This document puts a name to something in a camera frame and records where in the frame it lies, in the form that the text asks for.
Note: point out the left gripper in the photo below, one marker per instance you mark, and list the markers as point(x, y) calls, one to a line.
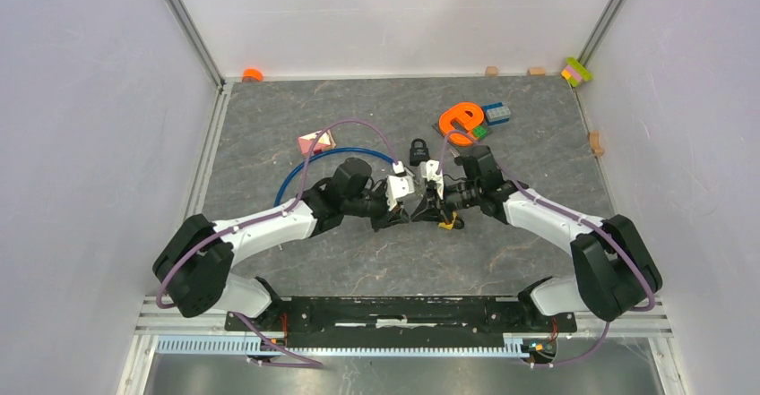
point(386, 218)

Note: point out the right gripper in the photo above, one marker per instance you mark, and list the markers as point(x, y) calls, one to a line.
point(429, 211)

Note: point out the silver key bunch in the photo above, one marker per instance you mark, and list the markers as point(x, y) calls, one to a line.
point(417, 191)

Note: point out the yellow padlock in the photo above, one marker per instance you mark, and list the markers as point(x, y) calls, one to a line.
point(455, 222)

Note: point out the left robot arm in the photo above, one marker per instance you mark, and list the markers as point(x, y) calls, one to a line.
point(194, 267)

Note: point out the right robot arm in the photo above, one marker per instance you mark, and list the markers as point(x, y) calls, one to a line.
point(614, 272)

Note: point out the black padlock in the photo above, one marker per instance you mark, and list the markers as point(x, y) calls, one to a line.
point(419, 152)

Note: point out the green lego brick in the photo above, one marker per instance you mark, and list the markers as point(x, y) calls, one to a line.
point(480, 132)

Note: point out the orange letter block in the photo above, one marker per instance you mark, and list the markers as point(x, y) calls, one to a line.
point(462, 117)

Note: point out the pink wooden puzzle box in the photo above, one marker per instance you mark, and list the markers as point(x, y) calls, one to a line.
point(316, 143)

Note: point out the blue lego brick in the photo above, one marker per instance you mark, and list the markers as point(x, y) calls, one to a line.
point(496, 113)

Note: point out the wooden block left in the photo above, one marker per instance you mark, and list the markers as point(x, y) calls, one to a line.
point(491, 71)

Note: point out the wooden arch piece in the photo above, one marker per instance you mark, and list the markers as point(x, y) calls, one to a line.
point(595, 143)

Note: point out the stacked coloured lego bricks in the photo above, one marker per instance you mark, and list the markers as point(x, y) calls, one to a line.
point(575, 73)

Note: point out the orange round cap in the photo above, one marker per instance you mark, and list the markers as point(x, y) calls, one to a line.
point(251, 75)

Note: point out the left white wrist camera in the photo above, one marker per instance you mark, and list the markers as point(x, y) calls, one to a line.
point(399, 184)

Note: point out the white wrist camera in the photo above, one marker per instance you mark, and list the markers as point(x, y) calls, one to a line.
point(429, 169)
point(399, 184)

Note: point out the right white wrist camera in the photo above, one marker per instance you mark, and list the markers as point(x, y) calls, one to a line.
point(429, 169)

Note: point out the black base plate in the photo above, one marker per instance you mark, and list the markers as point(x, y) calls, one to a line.
point(405, 321)

